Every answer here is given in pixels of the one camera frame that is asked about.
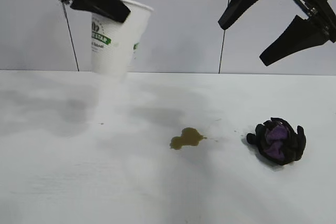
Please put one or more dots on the white paper coffee cup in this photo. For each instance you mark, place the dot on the white paper coffee cup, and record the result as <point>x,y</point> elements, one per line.
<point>115,58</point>

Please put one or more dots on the brown coffee spill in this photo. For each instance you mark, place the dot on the brown coffee spill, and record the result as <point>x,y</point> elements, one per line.
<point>187,137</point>

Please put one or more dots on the black and purple rag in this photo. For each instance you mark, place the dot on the black and purple rag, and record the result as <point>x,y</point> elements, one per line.
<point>278,142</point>

